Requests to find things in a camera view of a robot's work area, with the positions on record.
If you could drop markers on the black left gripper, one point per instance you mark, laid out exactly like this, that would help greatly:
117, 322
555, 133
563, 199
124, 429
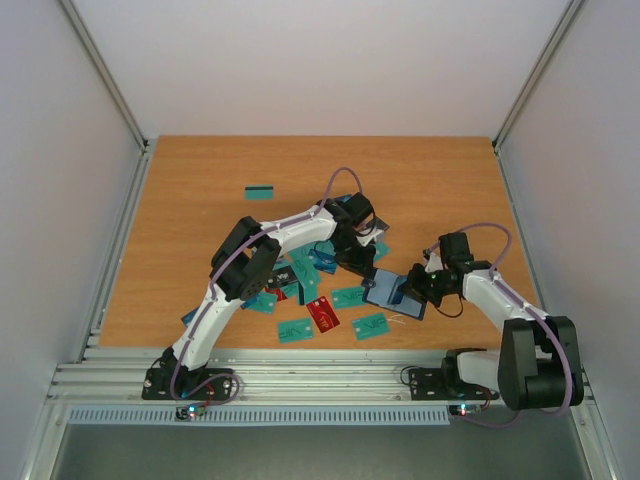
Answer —
358, 266

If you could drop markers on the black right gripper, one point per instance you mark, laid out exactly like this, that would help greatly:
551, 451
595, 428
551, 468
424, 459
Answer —
416, 286

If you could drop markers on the dark blue card holder wallet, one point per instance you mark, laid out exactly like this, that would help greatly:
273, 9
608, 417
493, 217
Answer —
384, 291

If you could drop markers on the teal vip card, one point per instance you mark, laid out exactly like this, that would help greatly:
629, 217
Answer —
371, 326
295, 330
350, 297

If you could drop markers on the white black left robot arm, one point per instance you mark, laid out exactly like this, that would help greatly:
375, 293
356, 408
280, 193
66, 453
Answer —
241, 268

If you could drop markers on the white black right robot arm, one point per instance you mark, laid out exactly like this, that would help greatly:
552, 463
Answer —
537, 364

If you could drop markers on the red card centre front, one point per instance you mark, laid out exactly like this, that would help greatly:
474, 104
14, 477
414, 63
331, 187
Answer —
323, 314

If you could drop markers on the teal VIP card front right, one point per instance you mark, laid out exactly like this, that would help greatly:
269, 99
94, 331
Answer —
371, 326

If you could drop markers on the black VIP card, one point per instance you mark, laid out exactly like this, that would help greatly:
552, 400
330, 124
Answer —
282, 277

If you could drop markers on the teal card with magnetic stripe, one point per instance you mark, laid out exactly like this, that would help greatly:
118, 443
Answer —
259, 192

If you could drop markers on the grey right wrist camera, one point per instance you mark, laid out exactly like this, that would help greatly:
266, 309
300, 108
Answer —
433, 261

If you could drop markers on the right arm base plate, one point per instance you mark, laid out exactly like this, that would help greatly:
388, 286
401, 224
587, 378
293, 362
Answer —
428, 384

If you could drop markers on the grey slotted cable duct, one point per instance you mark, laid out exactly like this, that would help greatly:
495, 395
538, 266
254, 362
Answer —
261, 416

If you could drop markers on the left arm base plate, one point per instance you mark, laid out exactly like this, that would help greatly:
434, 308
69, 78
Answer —
204, 384

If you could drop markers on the aluminium frame post left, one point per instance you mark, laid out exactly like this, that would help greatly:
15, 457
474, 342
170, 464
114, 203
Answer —
90, 47

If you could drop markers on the aluminium frame post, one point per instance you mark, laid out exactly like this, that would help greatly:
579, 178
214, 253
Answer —
90, 47
552, 45

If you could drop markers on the aluminium frame post right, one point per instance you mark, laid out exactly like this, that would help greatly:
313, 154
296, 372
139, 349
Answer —
552, 45

